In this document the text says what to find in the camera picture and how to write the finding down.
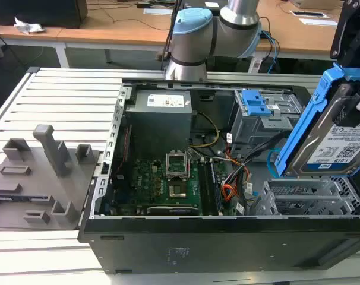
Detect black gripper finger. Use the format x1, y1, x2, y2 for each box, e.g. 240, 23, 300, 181
332, 84, 360, 128

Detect hard disk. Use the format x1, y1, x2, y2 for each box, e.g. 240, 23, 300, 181
274, 62, 360, 179

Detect blue disk wire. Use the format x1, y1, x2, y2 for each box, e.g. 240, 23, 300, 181
266, 149, 284, 179

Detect red yellow black disk wire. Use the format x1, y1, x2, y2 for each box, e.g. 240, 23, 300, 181
220, 160, 252, 206

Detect silver metal disk bay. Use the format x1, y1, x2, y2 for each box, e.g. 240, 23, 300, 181
255, 175, 360, 218

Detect white paper sheet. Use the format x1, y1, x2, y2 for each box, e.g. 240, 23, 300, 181
143, 8, 173, 16
298, 17, 339, 28

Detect silver drive cage blue latch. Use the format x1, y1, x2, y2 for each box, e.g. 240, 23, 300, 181
229, 88, 303, 163

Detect RAM stick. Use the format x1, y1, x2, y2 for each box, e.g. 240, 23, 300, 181
210, 160, 223, 210

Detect metal socket cover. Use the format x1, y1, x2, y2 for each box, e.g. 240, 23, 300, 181
165, 150, 190, 179

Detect CPU socket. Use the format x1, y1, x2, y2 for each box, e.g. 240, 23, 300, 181
167, 183, 189, 200

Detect grey power supply unit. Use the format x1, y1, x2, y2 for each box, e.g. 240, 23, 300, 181
124, 88, 194, 151

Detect black graphics card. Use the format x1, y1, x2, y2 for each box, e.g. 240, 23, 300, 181
145, 205, 200, 216

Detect black open PC case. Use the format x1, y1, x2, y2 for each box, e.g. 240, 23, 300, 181
77, 77, 360, 276

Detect green motherboard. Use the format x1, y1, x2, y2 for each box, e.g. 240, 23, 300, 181
112, 148, 250, 217

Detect wooden desk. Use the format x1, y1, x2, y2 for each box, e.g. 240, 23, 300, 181
0, 0, 360, 69

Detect black box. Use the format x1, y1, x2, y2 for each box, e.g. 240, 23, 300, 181
0, 0, 89, 29

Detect grey parts rack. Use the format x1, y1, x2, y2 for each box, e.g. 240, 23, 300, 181
0, 124, 105, 231

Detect crumpled white paper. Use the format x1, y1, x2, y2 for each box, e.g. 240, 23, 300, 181
13, 16, 46, 35

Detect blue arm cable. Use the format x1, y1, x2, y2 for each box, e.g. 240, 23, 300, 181
260, 29, 281, 75

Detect black cable bundle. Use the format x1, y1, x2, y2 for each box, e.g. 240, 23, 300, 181
224, 130, 294, 182

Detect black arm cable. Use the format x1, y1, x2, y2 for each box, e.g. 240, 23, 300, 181
156, 0, 183, 72

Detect thin red wire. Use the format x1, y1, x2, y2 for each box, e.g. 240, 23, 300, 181
115, 123, 134, 179

